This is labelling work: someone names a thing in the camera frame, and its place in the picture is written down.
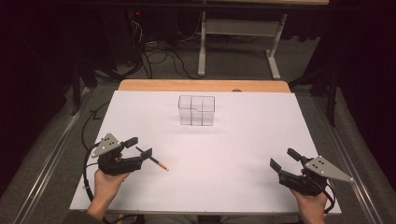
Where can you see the person's right hand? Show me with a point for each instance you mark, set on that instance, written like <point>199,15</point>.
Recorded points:
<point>311,203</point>

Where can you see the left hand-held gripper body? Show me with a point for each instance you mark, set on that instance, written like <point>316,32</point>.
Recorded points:
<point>115,165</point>

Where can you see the metal floor rail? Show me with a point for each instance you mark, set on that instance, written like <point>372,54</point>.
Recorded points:
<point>46,168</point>
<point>351,161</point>

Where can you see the black stand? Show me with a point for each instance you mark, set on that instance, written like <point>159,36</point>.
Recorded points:
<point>332,93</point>
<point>76,87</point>

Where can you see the person's left hand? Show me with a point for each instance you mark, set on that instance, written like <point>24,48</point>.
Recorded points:
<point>106,186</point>

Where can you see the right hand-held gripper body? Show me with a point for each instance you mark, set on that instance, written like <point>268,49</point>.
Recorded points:
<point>303,183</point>

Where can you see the wooden table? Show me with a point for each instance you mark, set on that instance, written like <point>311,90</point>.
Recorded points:
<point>202,85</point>

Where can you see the clear plastic organizer box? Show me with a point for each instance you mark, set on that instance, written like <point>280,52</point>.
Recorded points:
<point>196,110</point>

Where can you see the white metal table frame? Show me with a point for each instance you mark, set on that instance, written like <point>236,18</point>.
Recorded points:
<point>239,27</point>

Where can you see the white board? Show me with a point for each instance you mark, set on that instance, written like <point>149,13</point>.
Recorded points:
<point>218,161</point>

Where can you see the dark computer tower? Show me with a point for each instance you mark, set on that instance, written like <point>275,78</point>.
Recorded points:
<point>124,34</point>

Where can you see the black pencil with orange end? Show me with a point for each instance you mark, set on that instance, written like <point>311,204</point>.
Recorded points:
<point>158,164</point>

